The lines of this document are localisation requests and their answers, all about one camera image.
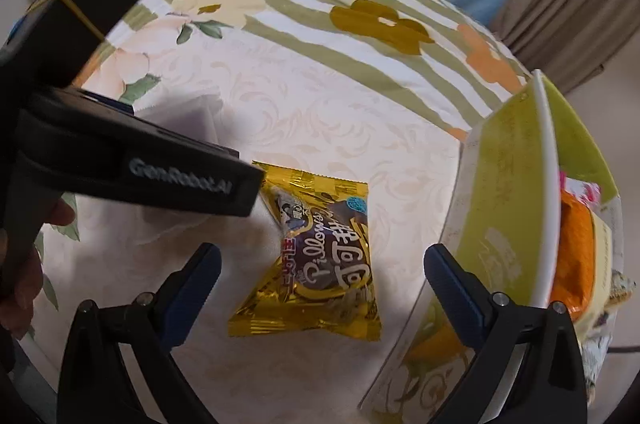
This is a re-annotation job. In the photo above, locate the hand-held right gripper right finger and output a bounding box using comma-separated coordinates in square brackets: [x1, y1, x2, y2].
[424, 244, 588, 424]

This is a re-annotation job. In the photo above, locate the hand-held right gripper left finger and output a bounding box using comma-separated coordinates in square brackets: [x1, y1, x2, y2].
[57, 243, 223, 424]

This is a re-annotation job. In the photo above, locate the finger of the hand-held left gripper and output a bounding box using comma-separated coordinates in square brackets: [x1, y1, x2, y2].
[75, 89, 136, 116]

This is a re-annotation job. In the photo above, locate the gold snack packet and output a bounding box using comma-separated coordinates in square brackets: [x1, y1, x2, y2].
[228, 160, 383, 342]

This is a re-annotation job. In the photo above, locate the yellow-green cardboard box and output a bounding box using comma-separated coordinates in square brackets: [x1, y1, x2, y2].
[360, 69, 626, 424]

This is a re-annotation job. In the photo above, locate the person's left hand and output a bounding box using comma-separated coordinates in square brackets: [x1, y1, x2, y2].
[0, 198, 77, 375]

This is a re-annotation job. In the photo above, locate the orange snack packet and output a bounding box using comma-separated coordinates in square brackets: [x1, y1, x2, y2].
[550, 189, 598, 322]

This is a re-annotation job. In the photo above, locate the red pink strawberry packet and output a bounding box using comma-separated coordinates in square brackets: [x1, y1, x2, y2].
[559, 171, 601, 207]

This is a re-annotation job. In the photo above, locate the floral tablecloth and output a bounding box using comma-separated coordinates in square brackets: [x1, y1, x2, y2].
[30, 0, 616, 424]

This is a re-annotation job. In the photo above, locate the beige curtain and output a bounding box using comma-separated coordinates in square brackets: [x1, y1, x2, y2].
[492, 0, 640, 92]

